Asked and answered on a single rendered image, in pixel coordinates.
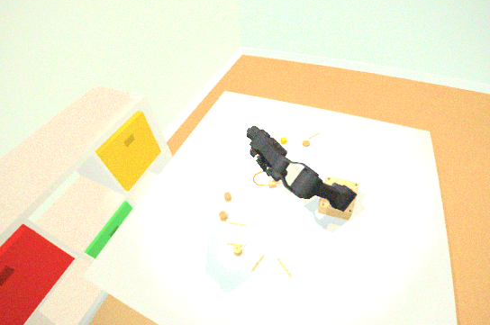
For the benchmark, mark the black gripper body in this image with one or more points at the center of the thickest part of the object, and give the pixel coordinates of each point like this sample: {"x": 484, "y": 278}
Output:
{"x": 262, "y": 160}

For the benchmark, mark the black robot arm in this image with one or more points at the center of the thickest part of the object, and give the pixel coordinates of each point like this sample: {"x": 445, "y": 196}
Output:
{"x": 308, "y": 183}

